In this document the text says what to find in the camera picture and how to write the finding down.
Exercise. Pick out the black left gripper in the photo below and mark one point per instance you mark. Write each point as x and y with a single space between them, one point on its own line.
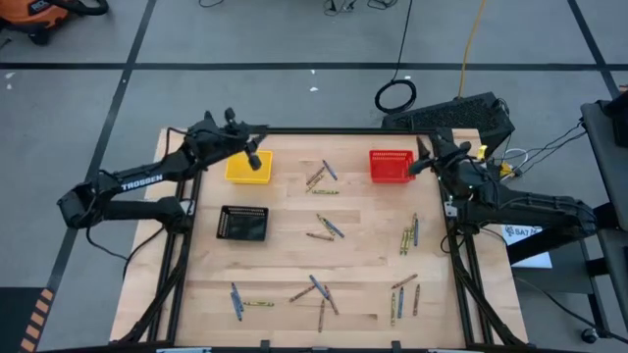
230 131

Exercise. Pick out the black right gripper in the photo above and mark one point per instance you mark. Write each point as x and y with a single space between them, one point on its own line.
454 164

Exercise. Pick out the black plastic basket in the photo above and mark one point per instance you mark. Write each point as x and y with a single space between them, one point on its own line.
243 225

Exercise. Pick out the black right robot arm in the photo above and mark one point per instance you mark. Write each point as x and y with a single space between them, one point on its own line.
539 206

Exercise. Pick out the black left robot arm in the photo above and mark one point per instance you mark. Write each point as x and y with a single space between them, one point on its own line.
142 181

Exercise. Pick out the yellow plastic basket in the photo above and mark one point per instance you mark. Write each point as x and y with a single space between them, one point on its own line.
240 174

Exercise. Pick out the red plastic basket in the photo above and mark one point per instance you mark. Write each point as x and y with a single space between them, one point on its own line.
387 166

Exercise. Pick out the black computer tower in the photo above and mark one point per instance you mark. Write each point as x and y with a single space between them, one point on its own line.
456 113

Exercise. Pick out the white paper sheet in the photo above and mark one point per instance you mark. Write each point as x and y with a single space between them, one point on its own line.
532 257

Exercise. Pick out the black side stand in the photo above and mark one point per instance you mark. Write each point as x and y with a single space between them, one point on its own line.
608 157

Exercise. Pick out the black caster wheel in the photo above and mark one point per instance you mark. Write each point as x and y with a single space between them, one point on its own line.
590 336

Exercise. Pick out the orange shop vacuum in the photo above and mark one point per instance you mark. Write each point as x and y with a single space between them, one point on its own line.
29 15

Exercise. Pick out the black orange hazard mat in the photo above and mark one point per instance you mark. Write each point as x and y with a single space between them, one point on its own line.
15 318

